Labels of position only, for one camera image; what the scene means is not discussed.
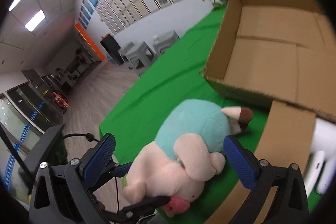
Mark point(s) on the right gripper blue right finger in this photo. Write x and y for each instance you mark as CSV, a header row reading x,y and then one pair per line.
x,y
242,160

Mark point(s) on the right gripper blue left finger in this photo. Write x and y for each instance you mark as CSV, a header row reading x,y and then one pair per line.
x,y
96,159

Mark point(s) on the pink teal plush pig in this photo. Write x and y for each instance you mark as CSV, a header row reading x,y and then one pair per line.
x,y
186,152

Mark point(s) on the white handheld fan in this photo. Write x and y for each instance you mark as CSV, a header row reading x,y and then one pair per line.
x,y
321,167

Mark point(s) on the cardboard divider flap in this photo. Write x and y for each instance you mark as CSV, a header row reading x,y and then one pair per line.
x,y
285,139

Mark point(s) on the green table cloth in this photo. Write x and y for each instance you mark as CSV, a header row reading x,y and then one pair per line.
x,y
175,77

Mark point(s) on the grey plastic stool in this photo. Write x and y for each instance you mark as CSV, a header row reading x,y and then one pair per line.
x,y
141,57
164,41

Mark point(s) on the black cabinet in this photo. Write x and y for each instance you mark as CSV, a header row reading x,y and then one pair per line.
x,y
112,47

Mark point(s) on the brown cardboard box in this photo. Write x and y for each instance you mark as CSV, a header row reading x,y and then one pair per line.
x,y
269,50

